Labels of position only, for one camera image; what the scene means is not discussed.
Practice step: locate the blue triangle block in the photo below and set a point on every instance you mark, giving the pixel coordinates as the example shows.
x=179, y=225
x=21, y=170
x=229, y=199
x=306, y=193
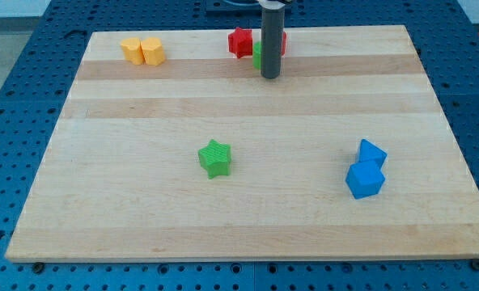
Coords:
x=367, y=151

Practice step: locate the green star block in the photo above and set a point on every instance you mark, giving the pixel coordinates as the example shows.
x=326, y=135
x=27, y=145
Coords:
x=215, y=159

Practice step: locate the wooden board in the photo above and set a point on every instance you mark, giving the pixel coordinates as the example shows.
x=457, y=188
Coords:
x=120, y=180

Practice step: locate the green cylinder block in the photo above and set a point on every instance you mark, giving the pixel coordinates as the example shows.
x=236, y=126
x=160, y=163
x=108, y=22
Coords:
x=256, y=55

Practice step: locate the red star block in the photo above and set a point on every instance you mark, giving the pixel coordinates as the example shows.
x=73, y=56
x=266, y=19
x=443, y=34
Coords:
x=240, y=42

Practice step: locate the red block behind rod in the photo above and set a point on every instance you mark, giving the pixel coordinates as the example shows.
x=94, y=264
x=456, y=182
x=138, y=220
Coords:
x=283, y=47

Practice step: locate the yellow hexagon block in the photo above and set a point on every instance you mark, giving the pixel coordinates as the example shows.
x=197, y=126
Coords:
x=153, y=52

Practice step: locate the blue cube block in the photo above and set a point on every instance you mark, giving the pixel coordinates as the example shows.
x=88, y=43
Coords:
x=364, y=179

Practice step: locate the grey cylindrical pointer rod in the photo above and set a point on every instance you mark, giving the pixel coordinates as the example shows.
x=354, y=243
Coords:
x=271, y=39

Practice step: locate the yellow heart block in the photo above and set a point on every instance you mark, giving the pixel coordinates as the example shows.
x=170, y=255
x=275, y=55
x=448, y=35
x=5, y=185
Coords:
x=132, y=50

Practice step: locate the dark blue base plate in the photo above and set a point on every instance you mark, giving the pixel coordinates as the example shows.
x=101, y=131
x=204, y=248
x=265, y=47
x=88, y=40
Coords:
x=247, y=8

